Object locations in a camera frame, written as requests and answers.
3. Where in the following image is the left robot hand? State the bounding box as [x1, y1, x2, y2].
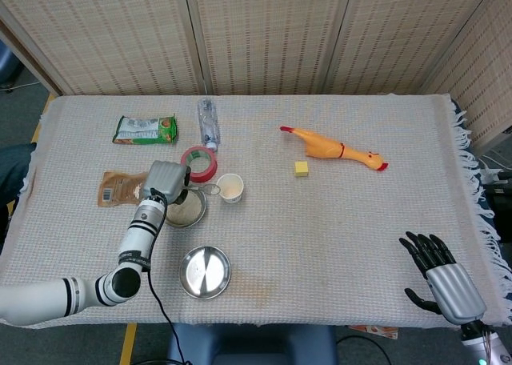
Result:
[142, 159, 192, 206]

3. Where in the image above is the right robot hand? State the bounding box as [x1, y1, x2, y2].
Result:
[398, 231, 488, 326]

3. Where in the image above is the metal spoon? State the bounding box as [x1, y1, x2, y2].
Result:
[187, 182, 222, 196]

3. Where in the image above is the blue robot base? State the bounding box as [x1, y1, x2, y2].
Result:
[167, 323, 339, 365]

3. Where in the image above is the steel bowl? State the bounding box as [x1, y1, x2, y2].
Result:
[164, 187, 208, 228]

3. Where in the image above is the white paper cup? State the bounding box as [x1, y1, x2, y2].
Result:
[215, 173, 245, 205]

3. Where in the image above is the colourful printed card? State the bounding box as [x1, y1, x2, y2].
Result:
[346, 324, 400, 340]

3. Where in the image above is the red tape roll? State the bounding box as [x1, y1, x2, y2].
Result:
[180, 145, 219, 184]

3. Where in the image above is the brown snack pouch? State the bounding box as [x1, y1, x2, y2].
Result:
[98, 170, 151, 209]

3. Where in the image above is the green snack packet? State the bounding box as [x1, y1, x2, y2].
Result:
[111, 114, 179, 145]

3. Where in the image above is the clear plastic bottle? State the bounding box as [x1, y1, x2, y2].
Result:
[197, 97, 222, 150]

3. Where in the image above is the black box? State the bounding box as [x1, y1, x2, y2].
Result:
[482, 182, 512, 230]

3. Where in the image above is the steel plate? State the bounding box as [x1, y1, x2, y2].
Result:
[178, 245, 232, 300]

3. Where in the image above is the white power strip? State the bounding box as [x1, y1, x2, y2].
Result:
[478, 156, 512, 186]

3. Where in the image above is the white woven tablecloth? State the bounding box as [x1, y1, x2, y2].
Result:
[0, 94, 512, 330]

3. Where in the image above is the dark blue trouser leg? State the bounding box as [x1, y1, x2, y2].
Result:
[0, 142, 38, 222]

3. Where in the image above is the bamboo screen panel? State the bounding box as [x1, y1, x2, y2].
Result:
[419, 0, 512, 154]
[183, 0, 355, 96]
[323, 0, 497, 96]
[0, 0, 201, 96]

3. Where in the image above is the yellow rubber chicken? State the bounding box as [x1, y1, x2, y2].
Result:
[279, 125, 390, 174]

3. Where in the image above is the blue chair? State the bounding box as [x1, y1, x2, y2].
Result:
[0, 40, 21, 92]

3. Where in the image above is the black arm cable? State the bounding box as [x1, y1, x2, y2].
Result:
[146, 187, 191, 365]

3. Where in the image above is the black floor cable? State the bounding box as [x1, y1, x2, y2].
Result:
[334, 335, 391, 365]

